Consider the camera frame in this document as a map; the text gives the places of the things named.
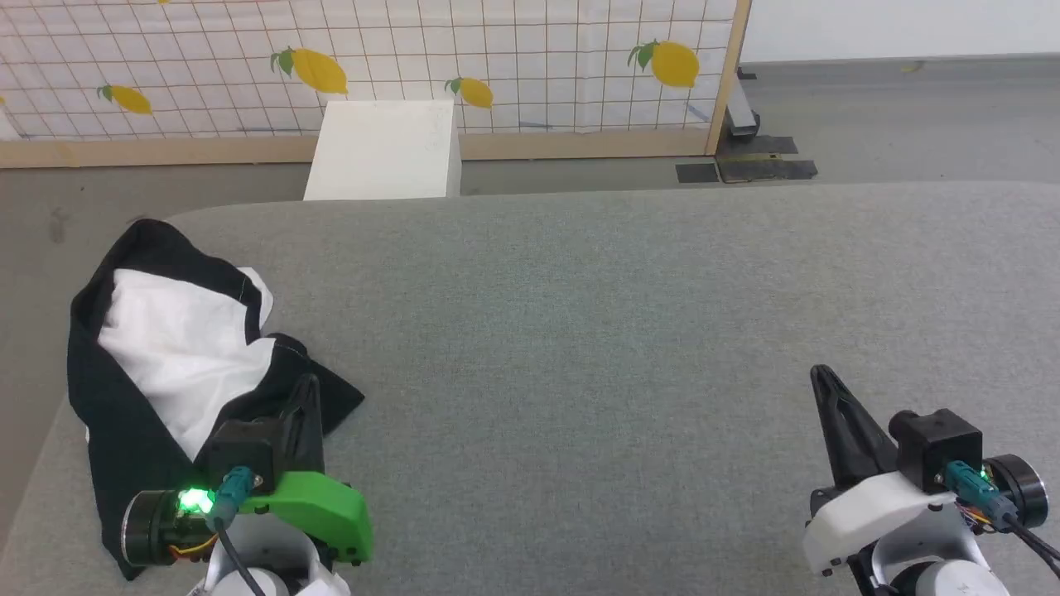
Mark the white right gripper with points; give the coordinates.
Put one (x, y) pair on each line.
(878, 509)

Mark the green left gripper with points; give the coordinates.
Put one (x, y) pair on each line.
(323, 509)

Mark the black and white shirt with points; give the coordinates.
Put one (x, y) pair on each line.
(174, 348)

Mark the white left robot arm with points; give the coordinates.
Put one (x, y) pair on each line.
(248, 575)

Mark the grey fabric sofa seat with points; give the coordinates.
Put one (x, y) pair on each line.
(596, 331)

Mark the brownish black floor plate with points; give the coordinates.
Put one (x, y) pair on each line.
(766, 169)

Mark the white rectangular box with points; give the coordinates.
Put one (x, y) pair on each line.
(381, 149)

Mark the grey metal partition foot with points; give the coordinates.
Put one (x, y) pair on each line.
(739, 103)

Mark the lemon print partition screen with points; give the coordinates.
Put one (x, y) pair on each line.
(530, 50)

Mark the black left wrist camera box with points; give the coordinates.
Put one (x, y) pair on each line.
(242, 451)

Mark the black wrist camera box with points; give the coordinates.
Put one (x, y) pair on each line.
(242, 451)
(936, 447)

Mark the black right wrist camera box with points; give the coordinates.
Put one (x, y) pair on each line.
(936, 447)

